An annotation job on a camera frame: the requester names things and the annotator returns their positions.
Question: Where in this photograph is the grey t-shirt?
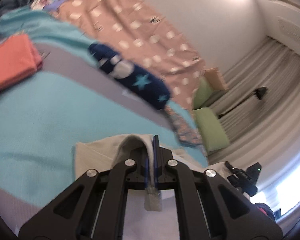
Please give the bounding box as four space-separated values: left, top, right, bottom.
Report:
73 133 241 240

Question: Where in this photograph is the green pillow near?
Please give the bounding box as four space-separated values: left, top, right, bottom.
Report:
193 107 230 155

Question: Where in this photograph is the green pillow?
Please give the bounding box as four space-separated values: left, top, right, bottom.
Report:
193 77 228 109
193 107 230 155

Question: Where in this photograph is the beige curtain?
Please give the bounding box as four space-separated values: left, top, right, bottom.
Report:
209 37 300 191

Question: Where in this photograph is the folded floral garment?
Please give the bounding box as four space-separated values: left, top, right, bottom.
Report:
164 105 202 147

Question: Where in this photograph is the black floor lamp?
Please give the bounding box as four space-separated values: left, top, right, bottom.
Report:
217 86 268 119

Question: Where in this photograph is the green pillow far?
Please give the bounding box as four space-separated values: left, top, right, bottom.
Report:
193 77 228 109

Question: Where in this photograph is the orange pillow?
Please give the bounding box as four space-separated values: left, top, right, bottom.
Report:
204 68 229 91

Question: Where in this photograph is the blue patterned bedspread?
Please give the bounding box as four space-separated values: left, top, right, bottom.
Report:
0 6 210 230

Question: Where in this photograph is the navy star fleece blanket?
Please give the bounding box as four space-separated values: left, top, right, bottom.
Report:
88 43 171 109

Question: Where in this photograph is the folded coral pink garment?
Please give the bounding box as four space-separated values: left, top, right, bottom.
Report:
0 34 43 92

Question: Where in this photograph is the pink polka dot sheet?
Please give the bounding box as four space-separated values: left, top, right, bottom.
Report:
54 0 205 111

